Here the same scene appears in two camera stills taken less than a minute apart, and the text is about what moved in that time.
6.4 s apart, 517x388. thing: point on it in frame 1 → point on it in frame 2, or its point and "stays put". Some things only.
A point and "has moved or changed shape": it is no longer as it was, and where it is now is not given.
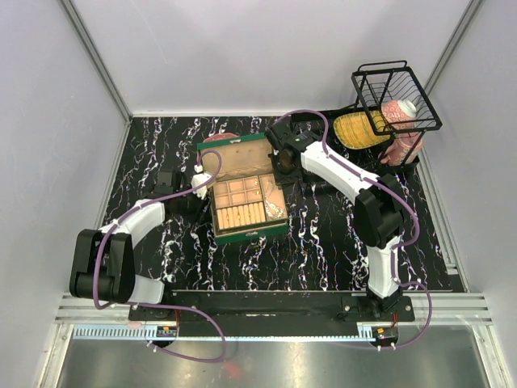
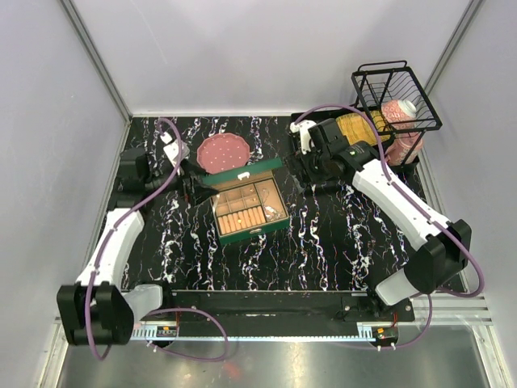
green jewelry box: x=248 y=201 has moved or changed shape
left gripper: x=203 y=207 → x=198 y=192
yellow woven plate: x=354 y=130 stays put
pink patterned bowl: x=400 y=114 stays put
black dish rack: x=391 y=115 stays put
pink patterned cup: x=402 y=150 stays put
